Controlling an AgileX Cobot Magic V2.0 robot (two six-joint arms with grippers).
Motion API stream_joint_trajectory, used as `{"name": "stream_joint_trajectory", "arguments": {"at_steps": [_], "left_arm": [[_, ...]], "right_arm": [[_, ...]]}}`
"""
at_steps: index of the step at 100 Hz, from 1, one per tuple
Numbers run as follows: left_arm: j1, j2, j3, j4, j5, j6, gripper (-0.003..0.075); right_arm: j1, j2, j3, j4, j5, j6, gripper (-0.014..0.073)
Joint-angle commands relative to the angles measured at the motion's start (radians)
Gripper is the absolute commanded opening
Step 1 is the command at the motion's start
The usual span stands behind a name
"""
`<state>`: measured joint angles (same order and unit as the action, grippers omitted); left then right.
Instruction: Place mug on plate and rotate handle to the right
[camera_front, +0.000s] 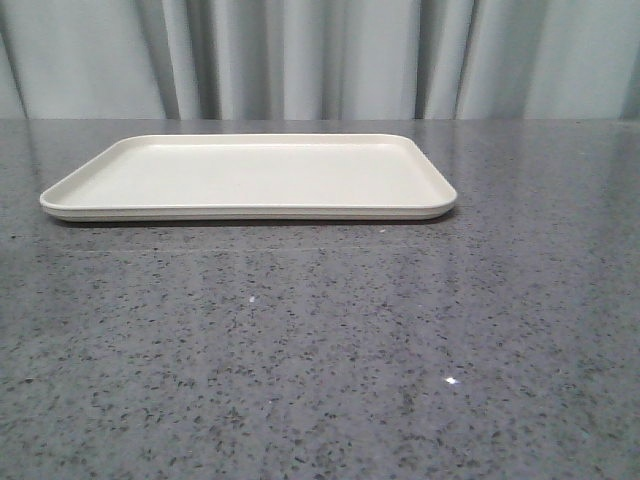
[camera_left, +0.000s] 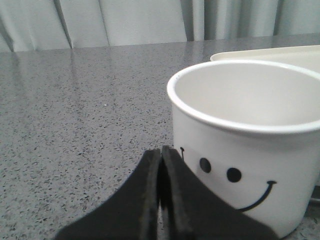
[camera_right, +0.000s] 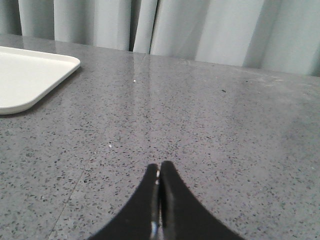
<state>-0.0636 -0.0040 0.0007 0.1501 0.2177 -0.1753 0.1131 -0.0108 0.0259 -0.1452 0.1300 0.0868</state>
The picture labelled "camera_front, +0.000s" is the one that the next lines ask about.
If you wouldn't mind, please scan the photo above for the cream rectangular plastic tray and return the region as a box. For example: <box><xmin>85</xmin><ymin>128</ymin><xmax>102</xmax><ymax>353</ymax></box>
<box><xmin>40</xmin><ymin>133</ymin><xmax>457</xmax><ymax>222</ymax></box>

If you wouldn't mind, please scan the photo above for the pale grey-green curtain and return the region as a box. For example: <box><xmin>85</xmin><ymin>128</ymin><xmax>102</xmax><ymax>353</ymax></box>
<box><xmin>1</xmin><ymin>1</ymin><xmax>639</xmax><ymax>120</ymax></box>

